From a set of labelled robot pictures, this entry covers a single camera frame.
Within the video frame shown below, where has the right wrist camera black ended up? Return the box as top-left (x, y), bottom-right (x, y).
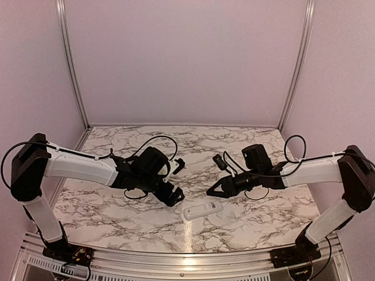
top-left (212, 154), bottom-right (234, 176)

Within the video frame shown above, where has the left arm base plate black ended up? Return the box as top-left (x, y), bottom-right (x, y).
top-left (42, 222), bottom-right (95, 267)

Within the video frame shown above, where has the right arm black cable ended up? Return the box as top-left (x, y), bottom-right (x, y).
top-left (223, 134), bottom-right (375, 201)

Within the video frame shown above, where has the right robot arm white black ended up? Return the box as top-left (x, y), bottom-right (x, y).
top-left (206, 144), bottom-right (374, 262)

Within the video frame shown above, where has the right aluminium frame post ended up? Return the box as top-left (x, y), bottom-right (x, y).
top-left (277, 0), bottom-right (316, 132)

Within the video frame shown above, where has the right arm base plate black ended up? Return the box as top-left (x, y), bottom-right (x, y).
top-left (270, 245), bottom-right (322, 268)

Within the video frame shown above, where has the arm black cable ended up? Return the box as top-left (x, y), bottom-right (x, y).
top-left (223, 134), bottom-right (375, 201)
top-left (0, 135), bottom-right (179, 200)

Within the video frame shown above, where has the white remote control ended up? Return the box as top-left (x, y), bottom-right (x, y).
top-left (183, 201), bottom-right (223, 220)

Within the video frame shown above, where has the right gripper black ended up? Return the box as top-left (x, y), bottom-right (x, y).
top-left (206, 167), bottom-right (261, 198)

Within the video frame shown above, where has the aluminium frame post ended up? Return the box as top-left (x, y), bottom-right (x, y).
top-left (277, 0), bottom-right (316, 132)
top-left (56, 0), bottom-right (90, 131)

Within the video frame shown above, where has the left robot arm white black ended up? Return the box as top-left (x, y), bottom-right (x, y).
top-left (5, 133), bottom-right (185, 261)

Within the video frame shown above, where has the left aluminium frame post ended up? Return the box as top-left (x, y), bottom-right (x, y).
top-left (56, 0), bottom-right (90, 131)

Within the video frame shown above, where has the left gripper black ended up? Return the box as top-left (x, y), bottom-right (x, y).
top-left (138, 173), bottom-right (186, 207)

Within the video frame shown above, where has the front aluminium rail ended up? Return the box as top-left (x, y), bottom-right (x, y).
top-left (10, 233), bottom-right (352, 280)

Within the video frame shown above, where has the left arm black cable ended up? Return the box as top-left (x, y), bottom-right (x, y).
top-left (0, 135), bottom-right (179, 200)

